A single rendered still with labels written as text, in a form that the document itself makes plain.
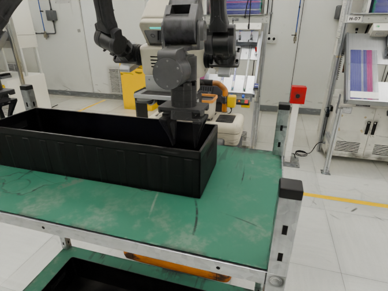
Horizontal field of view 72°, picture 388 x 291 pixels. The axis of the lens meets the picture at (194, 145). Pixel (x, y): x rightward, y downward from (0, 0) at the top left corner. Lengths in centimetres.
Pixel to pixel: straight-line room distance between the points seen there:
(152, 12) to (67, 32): 468
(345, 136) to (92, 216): 275
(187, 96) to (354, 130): 259
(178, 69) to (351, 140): 271
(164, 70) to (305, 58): 404
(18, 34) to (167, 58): 418
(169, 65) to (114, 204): 30
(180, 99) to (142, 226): 27
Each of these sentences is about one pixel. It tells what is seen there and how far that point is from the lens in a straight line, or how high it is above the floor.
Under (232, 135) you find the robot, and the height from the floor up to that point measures 76.
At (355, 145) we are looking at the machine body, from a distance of 314.
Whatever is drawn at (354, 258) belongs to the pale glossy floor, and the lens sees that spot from 202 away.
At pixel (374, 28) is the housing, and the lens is 302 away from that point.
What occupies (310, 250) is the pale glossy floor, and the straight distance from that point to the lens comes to 196.
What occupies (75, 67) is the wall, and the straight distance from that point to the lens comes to 577.
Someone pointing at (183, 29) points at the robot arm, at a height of 129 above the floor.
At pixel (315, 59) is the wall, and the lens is 450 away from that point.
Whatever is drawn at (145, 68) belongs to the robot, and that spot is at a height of 113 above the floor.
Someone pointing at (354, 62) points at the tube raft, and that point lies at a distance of 284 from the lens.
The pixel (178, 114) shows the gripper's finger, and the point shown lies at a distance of 58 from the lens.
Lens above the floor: 129
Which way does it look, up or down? 24 degrees down
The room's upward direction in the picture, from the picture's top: straight up
